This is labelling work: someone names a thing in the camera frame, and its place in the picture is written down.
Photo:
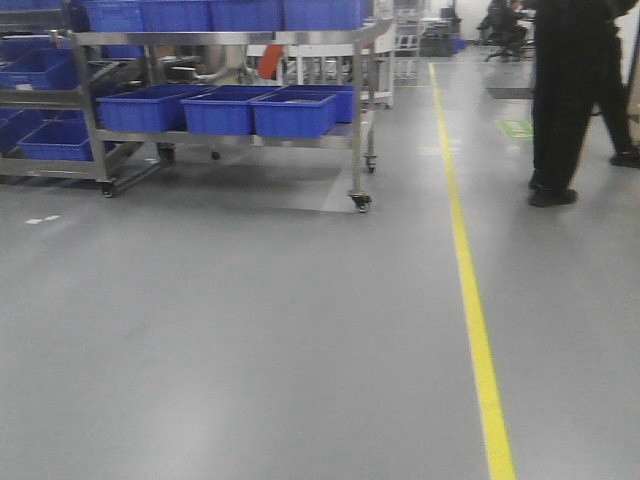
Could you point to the person in black clothes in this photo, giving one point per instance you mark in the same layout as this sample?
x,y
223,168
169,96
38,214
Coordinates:
x,y
578,67

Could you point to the blue bin cart lower right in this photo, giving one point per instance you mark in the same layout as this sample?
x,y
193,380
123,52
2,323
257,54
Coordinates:
x,y
303,111

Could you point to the blue bin cart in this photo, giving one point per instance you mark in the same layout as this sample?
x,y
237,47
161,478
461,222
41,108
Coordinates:
x,y
154,108
225,110
303,111

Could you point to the seated person in background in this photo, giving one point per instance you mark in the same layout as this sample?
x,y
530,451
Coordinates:
x,y
505,32

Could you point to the blue bin cart lower left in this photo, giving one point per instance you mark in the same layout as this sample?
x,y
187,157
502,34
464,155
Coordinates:
x,y
154,108

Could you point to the steel flow rack left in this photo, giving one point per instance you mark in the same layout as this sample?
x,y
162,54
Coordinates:
x,y
49,115

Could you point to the steel cart with bins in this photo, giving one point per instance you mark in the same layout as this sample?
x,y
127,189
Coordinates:
x,y
357,137

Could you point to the blue bin cart lower middle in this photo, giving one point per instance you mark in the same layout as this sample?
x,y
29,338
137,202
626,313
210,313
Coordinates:
x,y
225,110

